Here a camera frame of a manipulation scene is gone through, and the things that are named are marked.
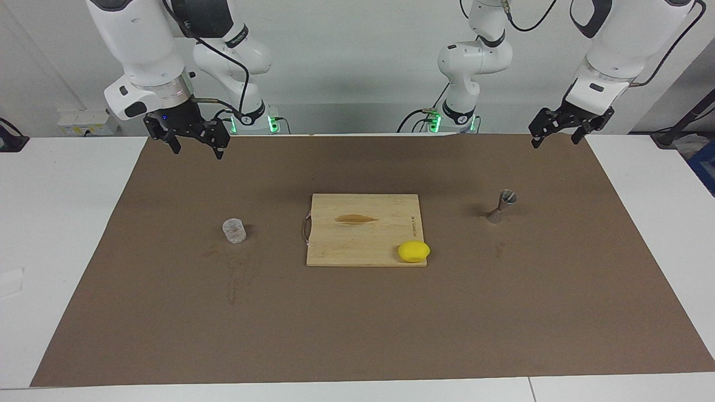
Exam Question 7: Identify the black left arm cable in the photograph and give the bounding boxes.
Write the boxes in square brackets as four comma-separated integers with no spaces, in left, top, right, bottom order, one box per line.
[506,0,708,88]

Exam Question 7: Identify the white power strip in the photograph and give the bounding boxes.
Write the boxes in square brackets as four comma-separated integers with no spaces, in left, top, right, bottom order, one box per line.
[58,109,121,137]

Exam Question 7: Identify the steel jigger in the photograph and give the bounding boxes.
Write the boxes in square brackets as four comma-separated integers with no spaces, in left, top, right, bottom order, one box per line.
[487,190,518,224]

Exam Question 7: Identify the black clamp mount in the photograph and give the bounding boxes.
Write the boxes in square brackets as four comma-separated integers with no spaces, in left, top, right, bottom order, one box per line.
[0,117,30,152]

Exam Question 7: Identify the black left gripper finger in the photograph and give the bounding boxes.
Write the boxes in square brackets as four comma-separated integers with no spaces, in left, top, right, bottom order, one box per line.
[571,111,615,146]
[529,109,559,149]

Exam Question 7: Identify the blue box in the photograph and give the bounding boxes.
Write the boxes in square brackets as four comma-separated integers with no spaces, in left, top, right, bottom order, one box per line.
[686,140,715,197]

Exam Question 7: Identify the brown table mat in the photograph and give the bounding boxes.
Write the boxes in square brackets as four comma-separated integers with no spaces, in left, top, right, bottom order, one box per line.
[30,133,715,387]

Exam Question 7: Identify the black stand leg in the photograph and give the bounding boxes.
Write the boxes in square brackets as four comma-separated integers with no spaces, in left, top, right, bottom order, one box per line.
[651,88,715,149]

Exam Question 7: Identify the wooden cutting board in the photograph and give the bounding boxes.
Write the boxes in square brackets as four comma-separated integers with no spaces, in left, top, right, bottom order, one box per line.
[303,193,428,267]

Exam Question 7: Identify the black base cable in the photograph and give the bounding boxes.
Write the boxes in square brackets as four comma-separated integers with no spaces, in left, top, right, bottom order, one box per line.
[214,109,292,135]
[397,83,450,133]

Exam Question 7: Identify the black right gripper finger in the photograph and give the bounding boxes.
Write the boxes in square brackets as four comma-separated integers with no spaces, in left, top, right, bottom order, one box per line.
[196,119,231,161]
[144,113,183,155]

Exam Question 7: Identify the yellow lemon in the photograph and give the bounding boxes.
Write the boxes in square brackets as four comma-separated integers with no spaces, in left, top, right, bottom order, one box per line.
[398,241,431,264]

